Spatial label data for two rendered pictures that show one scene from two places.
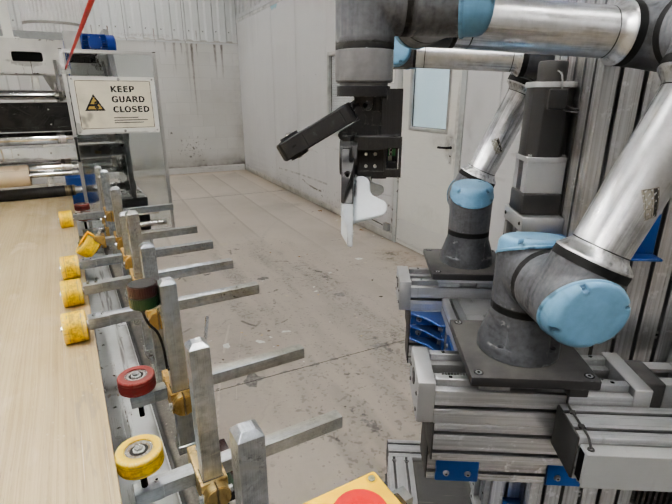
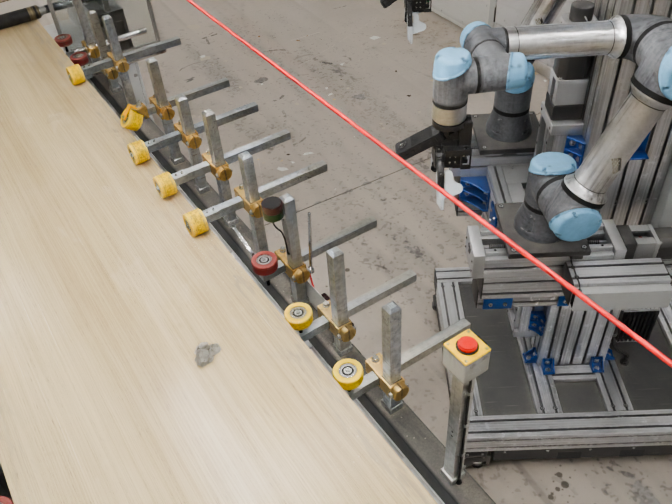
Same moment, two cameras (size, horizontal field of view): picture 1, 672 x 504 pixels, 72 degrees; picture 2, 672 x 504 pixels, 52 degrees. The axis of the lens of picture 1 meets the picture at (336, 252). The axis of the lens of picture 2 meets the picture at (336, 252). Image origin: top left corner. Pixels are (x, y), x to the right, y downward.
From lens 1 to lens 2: 1.07 m
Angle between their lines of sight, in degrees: 24
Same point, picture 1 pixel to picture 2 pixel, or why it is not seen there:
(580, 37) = (586, 52)
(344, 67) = (439, 117)
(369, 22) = (455, 98)
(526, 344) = (545, 230)
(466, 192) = not seen: hidden behind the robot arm
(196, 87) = not seen: outside the picture
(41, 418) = (219, 297)
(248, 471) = (393, 325)
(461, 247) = (505, 124)
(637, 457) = (606, 293)
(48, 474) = (251, 332)
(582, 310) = (573, 225)
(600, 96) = not seen: hidden behind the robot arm
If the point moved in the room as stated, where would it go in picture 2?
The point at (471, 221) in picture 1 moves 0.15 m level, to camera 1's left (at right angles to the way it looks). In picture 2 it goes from (514, 103) to (467, 107)
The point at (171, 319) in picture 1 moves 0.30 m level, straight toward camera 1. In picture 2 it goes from (291, 222) to (335, 288)
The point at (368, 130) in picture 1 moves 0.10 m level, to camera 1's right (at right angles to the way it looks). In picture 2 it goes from (451, 143) to (495, 139)
